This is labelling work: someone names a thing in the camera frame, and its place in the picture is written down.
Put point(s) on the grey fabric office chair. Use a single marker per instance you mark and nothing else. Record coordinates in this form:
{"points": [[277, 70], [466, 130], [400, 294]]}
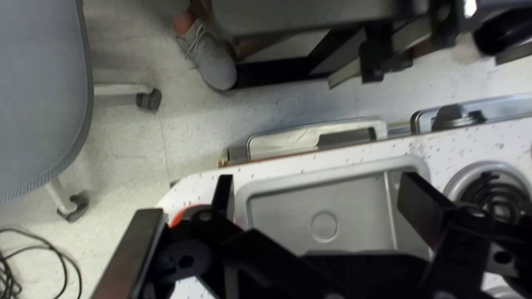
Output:
{"points": [[39, 100]]}

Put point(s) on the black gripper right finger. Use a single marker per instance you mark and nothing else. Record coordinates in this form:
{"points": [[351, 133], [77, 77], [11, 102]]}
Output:
{"points": [[426, 201]]}

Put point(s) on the grey sneaker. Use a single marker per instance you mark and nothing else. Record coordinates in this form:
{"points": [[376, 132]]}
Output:
{"points": [[210, 55]]}

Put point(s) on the grey toy sink basin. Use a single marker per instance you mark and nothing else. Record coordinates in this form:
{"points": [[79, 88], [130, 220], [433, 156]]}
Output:
{"points": [[355, 205]]}

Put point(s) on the dark front panel knob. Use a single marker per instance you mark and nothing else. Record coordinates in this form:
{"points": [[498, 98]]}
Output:
{"points": [[458, 117]]}

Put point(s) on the wooden toy kitchen unit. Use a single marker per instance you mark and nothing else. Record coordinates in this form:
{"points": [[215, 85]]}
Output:
{"points": [[343, 158]]}

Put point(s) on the black coil stove burner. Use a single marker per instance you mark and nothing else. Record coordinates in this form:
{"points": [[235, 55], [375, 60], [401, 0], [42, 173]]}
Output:
{"points": [[499, 191]]}

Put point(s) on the orange plastic cup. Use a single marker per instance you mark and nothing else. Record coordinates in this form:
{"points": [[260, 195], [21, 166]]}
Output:
{"points": [[177, 216]]}

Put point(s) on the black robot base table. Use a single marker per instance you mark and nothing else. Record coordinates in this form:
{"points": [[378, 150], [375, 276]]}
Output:
{"points": [[277, 68]]}

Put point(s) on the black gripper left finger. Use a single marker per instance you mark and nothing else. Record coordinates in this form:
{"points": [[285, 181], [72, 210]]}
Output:
{"points": [[139, 249]]}

